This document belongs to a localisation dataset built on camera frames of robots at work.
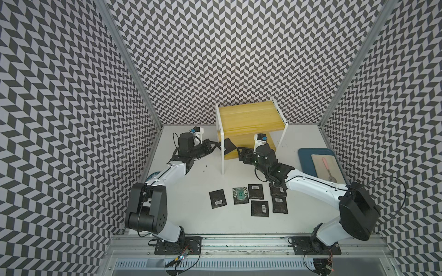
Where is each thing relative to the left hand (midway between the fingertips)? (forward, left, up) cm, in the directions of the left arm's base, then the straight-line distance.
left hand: (218, 143), depth 86 cm
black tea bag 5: (-24, -31, -18) cm, 43 cm away
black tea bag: (+2, -5, -4) cm, 7 cm away
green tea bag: (-20, -11, -18) cm, 29 cm away
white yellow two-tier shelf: (-1, -11, +15) cm, 19 cm away
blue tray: (-1, -51, -18) cm, 54 cm away
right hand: (-5, -12, +1) cm, 13 cm away
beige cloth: (-4, -66, -18) cm, 68 cm away
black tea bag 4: (-27, -20, -18) cm, 38 cm away
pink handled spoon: (-11, -61, -17) cm, 64 cm away
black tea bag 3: (-18, -19, -19) cm, 32 cm away
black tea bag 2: (-21, 0, -18) cm, 28 cm away
